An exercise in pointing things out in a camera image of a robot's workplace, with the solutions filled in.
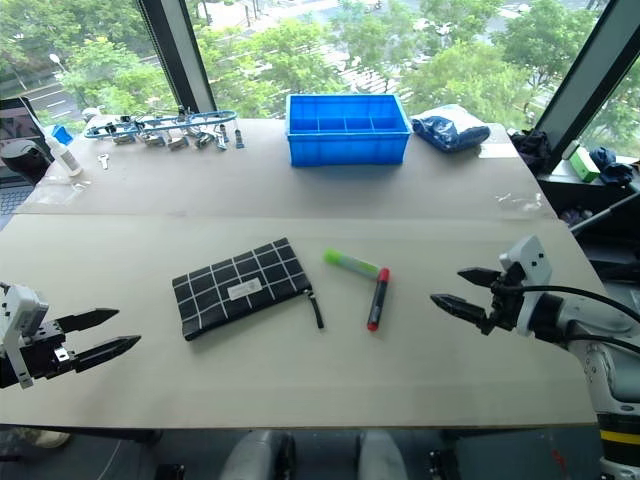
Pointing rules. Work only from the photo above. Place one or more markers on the grey metal rod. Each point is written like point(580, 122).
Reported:
point(605, 212)

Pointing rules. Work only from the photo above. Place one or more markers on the grey rounded shape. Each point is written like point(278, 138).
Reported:
point(382, 455)
point(260, 455)

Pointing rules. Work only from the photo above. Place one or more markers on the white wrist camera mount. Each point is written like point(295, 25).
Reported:
point(535, 260)
point(22, 305)

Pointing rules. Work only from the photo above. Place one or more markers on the blue crumpled cloth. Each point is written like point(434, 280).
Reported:
point(612, 165)

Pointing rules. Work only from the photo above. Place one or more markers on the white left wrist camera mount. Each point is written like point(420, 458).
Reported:
point(22, 305)

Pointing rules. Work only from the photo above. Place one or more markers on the green box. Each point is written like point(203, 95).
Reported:
point(584, 167)

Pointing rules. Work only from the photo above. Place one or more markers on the dark window frame pillar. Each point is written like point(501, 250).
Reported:
point(585, 75)
point(175, 55)

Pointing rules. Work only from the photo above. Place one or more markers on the dark laptop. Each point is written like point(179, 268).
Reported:
point(15, 120)

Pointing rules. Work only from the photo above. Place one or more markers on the black grid pencil pouch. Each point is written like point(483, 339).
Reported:
point(235, 290)

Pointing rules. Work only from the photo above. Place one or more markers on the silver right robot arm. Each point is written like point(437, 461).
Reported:
point(610, 327)

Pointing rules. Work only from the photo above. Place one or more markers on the white plastic bottle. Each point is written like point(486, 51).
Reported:
point(65, 157)

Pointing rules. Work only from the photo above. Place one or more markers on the beige shoe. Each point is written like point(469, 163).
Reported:
point(47, 438)

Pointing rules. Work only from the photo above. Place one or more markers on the red capped black marker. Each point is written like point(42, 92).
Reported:
point(378, 300)

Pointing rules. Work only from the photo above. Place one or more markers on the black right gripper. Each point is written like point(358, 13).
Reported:
point(507, 305)

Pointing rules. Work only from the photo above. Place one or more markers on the blue plastic divided bin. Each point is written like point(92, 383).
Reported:
point(345, 132)

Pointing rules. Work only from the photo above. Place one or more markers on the blue plastic bag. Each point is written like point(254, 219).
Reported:
point(450, 131)

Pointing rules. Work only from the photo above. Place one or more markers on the blue tray with tools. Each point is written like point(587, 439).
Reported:
point(165, 121)

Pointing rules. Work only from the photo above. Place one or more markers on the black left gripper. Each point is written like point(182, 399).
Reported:
point(50, 350)

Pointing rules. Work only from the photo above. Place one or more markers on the small blue box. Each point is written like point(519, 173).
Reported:
point(62, 135)

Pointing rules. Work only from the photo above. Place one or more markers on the green capped marker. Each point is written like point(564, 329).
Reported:
point(350, 262)

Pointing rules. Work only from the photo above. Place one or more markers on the small metal clip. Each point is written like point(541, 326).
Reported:
point(221, 140)
point(240, 138)

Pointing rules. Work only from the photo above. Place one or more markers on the clear plastic wrapper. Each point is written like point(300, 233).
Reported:
point(60, 190)
point(520, 205)

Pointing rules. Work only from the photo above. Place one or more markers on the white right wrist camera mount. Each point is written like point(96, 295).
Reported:
point(535, 260)

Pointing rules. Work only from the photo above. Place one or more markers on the dark crumpled cloth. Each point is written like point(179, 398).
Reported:
point(531, 150)

